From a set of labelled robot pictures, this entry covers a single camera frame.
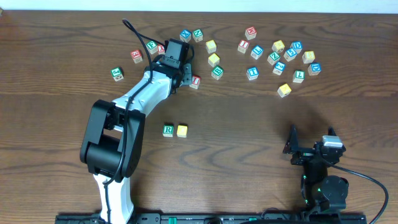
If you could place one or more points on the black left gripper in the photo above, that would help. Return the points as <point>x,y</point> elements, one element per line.
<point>187,74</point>

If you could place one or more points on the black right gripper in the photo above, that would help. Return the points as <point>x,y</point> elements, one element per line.
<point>306,150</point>

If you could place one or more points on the green B block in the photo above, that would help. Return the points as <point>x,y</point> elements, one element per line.
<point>217,72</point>

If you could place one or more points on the green R block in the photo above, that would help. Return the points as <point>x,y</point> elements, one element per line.
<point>168,130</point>

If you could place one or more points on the yellow O block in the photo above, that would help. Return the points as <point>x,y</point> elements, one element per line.
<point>182,131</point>

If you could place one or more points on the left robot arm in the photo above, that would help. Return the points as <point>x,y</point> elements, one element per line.
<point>112,143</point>

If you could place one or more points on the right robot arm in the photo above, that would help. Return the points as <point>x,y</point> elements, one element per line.
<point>325,195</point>

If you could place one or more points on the red Y block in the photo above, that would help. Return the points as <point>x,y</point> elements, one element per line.
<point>160,49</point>

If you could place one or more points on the blue X block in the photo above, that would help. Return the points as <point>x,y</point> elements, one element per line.
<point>185,36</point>

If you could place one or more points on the green F block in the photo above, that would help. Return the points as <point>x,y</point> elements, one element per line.
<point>152,47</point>

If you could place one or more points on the green N block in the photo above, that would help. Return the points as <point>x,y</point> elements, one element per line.
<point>197,35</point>

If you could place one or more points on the red I block centre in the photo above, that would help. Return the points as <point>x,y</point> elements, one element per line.
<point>195,82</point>

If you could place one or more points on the red i block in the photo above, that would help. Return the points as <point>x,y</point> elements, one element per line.
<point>243,46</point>
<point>195,82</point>

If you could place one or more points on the yellow block upper centre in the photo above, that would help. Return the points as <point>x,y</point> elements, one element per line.
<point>211,46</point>

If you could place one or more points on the yellow block mid centre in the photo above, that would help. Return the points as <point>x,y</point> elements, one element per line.
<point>213,60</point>

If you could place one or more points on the red G block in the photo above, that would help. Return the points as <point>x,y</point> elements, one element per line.
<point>136,56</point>

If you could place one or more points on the yellow K block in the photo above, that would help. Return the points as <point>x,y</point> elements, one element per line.
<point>284,90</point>

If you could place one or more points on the green J block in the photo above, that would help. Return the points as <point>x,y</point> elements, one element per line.
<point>117,74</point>

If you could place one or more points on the green L block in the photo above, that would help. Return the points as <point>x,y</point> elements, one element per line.
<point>298,76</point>

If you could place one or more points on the red I block right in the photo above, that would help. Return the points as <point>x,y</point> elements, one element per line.
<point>243,46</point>

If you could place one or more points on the blue D block right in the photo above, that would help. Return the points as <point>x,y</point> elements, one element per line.
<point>314,69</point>

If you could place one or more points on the blue d block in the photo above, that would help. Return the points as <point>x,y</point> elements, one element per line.
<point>296,46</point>
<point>314,69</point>

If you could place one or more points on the red H block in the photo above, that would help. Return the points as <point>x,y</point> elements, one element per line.
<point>250,33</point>

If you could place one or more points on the blue Z block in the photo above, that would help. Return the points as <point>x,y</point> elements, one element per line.
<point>279,67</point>

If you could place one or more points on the blue T block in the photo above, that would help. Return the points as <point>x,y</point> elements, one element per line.
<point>252,73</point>

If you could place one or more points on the blue L block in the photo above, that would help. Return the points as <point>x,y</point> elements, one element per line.
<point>256,52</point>

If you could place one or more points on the yellow block far right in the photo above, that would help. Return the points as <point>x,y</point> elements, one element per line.
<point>308,57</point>

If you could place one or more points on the blue S block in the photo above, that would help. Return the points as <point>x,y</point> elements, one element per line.
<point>290,54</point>

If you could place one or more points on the green Z block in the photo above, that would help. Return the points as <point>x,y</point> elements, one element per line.
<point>273,58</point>

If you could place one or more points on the blue D block upper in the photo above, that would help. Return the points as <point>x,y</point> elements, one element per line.
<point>296,46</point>

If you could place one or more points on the yellow block ball side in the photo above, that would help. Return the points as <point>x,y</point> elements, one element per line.
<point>278,46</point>

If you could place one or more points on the black mounting rail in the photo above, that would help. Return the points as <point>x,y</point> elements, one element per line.
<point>272,217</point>

